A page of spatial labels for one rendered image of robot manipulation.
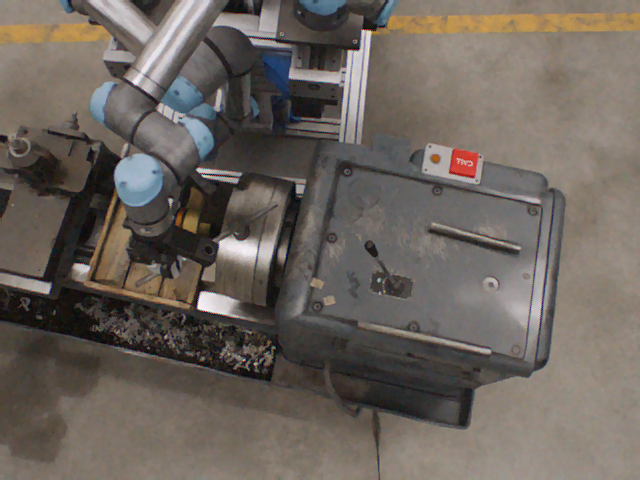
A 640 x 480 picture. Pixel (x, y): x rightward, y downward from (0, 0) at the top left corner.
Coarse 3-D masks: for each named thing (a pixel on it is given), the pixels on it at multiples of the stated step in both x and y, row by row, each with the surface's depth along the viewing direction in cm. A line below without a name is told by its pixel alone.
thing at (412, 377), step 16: (288, 352) 190; (304, 352) 183; (320, 352) 169; (336, 352) 169; (336, 368) 197; (352, 368) 193; (368, 368) 185; (384, 368) 168; (400, 368) 168; (400, 384) 197; (416, 384) 196; (432, 384) 183; (448, 384) 175; (464, 384) 167; (480, 384) 167
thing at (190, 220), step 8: (184, 208) 155; (192, 208) 155; (176, 216) 153; (184, 216) 153; (192, 216) 152; (176, 224) 152; (184, 224) 152; (192, 224) 152; (200, 224) 153; (208, 224) 153; (200, 232) 153; (208, 232) 153
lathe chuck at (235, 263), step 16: (240, 176) 148; (256, 176) 149; (240, 192) 143; (256, 192) 144; (272, 192) 144; (240, 208) 141; (256, 208) 141; (224, 224) 140; (256, 224) 140; (224, 240) 140; (240, 240) 140; (256, 240) 140; (224, 256) 141; (240, 256) 140; (256, 256) 140; (224, 272) 142; (240, 272) 142; (224, 288) 146; (240, 288) 145
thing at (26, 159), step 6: (24, 138) 155; (30, 138) 156; (30, 144) 154; (36, 144) 156; (30, 150) 154; (12, 156) 154; (18, 156) 153; (24, 156) 153; (30, 156) 154; (36, 156) 155; (12, 162) 155; (18, 162) 154; (24, 162) 154; (30, 162) 155
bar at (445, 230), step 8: (432, 224) 137; (440, 224) 137; (440, 232) 137; (448, 232) 136; (456, 232) 136; (464, 232) 136; (472, 232) 137; (472, 240) 136; (480, 240) 136; (488, 240) 136; (496, 240) 136; (504, 240) 136; (504, 248) 136; (512, 248) 136
